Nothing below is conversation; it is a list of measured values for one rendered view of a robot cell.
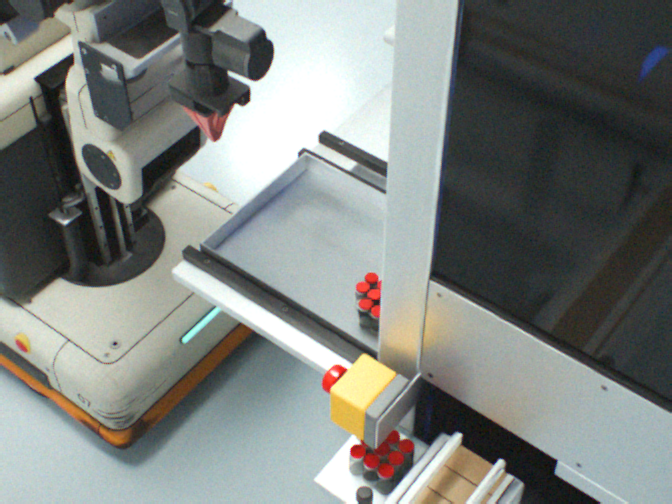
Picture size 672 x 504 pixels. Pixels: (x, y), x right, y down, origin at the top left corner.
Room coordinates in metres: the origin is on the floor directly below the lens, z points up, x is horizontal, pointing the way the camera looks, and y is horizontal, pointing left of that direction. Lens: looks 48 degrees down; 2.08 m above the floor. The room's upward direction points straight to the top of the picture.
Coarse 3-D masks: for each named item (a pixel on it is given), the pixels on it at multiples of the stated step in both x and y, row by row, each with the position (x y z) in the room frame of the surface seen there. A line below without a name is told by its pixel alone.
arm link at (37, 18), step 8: (16, 0) 1.26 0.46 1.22; (24, 0) 1.25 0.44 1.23; (32, 0) 1.24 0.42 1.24; (40, 0) 1.23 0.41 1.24; (48, 0) 1.24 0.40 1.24; (56, 0) 1.25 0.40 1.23; (16, 8) 1.26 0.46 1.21; (24, 8) 1.25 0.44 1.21; (32, 8) 1.24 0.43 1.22; (40, 8) 1.23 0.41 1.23; (48, 8) 1.24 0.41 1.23; (56, 8) 1.25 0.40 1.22; (24, 16) 1.26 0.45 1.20; (32, 16) 1.24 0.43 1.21; (40, 16) 1.23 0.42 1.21; (48, 16) 1.24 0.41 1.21
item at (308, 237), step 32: (320, 160) 1.26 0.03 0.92; (288, 192) 1.22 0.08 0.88; (320, 192) 1.22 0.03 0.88; (352, 192) 1.21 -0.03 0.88; (224, 224) 1.11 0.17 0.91; (256, 224) 1.14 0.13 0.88; (288, 224) 1.14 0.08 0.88; (320, 224) 1.14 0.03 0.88; (352, 224) 1.14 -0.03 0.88; (384, 224) 1.14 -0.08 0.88; (224, 256) 1.04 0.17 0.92; (256, 256) 1.07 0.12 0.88; (288, 256) 1.07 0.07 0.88; (320, 256) 1.07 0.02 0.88; (352, 256) 1.07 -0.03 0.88; (288, 288) 1.01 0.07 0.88; (320, 288) 1.01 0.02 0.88; (352, 288) 1.01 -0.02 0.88; (320, 320) 0.93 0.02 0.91; (352, 320) 0.95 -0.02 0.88
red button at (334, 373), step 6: (336, 366) 0.77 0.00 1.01; (342, 366) 0.77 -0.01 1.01; (330, 372) 0.76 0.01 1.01; (336, 372) 0.76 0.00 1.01; (342, 372) 0.76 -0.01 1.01; (324, 378) 0.75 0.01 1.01; (330, 378) 0.75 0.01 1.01; (336, 378) 0.75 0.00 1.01; (324, 384) 0.75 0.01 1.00; (330, 384) 0.75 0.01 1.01; (324, 390) 0.75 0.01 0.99; (330, 390) 0.74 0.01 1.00
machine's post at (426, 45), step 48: (432, 0) 0.77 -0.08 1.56; (432, 48) 0.76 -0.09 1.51; (432, 96) 0.76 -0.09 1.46; (432, 144) 0.76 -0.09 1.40; (432, 192) 0.76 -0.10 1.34; (384, 240) 0.79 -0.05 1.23; (432, 240) 0.76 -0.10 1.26; (384, 288) 0.79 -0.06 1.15; (384, 336) 0.79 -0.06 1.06; (432, 384) 0.78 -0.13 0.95
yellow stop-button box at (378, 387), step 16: (352, 368) 0.75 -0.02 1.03; (368, 368) 0.75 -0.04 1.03; (384, 368) 0.75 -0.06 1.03; (336, 384) 0.73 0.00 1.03; (352, 384) 0.73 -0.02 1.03; (368, 384) 0.73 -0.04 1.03; (384, 384) 0.73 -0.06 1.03; (400, 384) 0.73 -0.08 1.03; (336, 400) 0.72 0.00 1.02; (352, 400) 0.71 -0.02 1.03; (368, 400) 0.71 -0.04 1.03; (384, 400) 0.71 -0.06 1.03; (336, 416) 0.72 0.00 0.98; (352, 416) 0.70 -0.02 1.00; (368, 416) 0.69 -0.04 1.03; (352, 432) 0.70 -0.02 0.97; (368, 432) 0.69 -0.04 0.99
